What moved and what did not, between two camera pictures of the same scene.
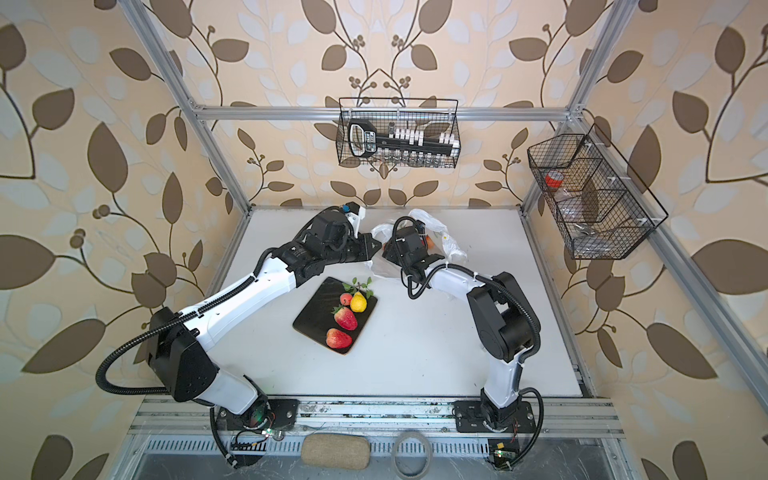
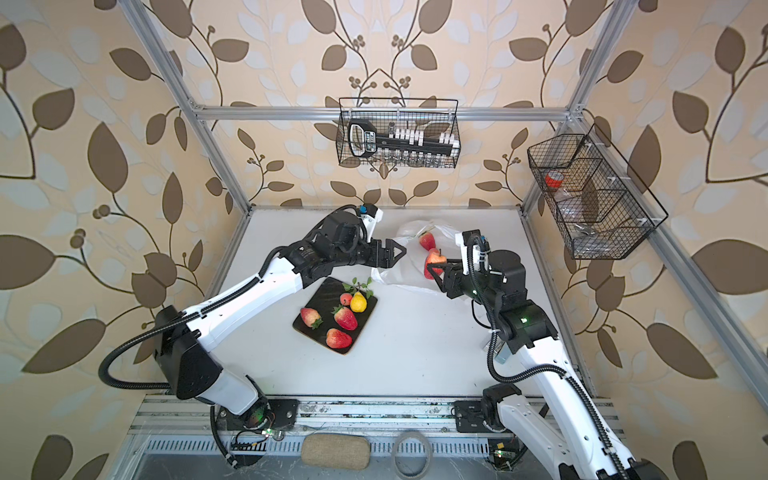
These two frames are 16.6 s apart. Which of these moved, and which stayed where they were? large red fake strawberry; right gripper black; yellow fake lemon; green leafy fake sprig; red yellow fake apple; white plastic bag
Moved: right gripper black; white plastic bag
Stayed: large red fake strawberry; green leafy fake sprig; red yellow fake apple; yellow fake lemon
